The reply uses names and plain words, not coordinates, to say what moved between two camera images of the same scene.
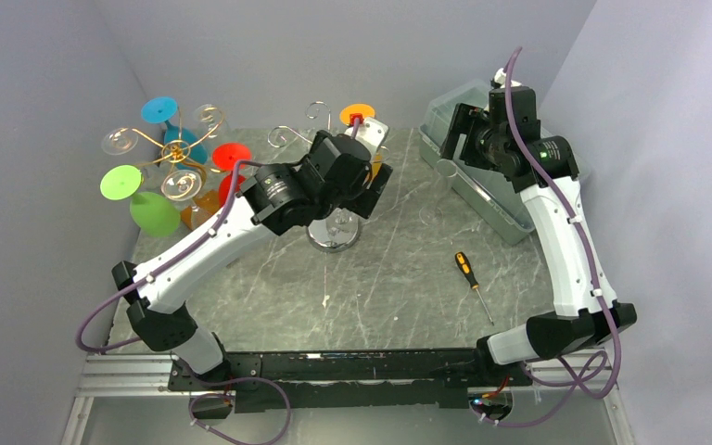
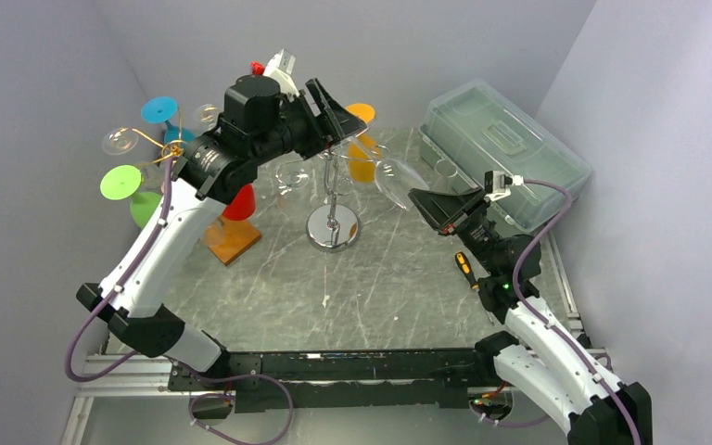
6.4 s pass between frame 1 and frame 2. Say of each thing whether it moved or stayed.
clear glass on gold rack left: stayed
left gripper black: moved
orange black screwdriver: stayed
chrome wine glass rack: stayed
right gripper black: moved
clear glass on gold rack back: stayed
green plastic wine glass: stayed
